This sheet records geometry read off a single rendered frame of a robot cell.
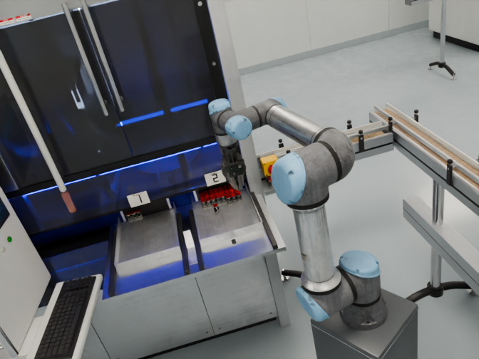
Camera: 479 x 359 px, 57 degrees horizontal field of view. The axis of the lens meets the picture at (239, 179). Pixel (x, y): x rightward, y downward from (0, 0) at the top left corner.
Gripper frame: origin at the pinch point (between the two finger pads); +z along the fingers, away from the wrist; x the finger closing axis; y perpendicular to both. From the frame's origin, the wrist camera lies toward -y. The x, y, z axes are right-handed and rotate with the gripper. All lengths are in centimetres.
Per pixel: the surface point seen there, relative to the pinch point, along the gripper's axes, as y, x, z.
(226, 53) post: -24, 9, -43
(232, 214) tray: -14.2, -4.3, 20.9
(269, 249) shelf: 14.9, 4.7, 21.2
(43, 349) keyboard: 26, -81, 26
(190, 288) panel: -24, -33, 63
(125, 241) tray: -17, -51, 21
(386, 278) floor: -35, 75, 109
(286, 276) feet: -56, 20, 104
